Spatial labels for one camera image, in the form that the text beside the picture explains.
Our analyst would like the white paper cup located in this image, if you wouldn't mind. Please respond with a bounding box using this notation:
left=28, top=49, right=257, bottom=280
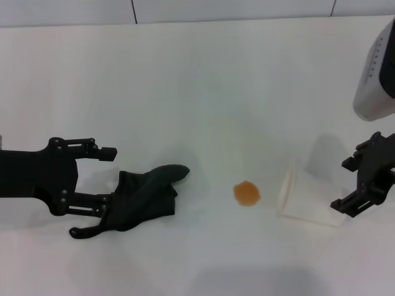
left=276, top=157, right=348, bottom=228

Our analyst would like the dark blue rag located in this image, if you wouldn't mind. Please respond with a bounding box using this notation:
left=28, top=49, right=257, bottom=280
left=69, top=163, right=191, bottom=240

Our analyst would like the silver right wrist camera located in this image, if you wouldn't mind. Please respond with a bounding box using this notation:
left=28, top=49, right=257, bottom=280
left=352, top=14, right=395, bottom=121

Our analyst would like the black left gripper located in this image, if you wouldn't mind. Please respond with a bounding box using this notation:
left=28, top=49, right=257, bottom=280
left=0, top=137, right=118, bottom=216

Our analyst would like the orange-brown liquid stain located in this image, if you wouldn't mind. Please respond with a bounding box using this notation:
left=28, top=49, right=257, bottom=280
left=233, top=180, right=262, bottom=207

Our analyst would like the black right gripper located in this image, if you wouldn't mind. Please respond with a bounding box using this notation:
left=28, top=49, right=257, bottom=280
left=330, top=131, right=395, bottom=218

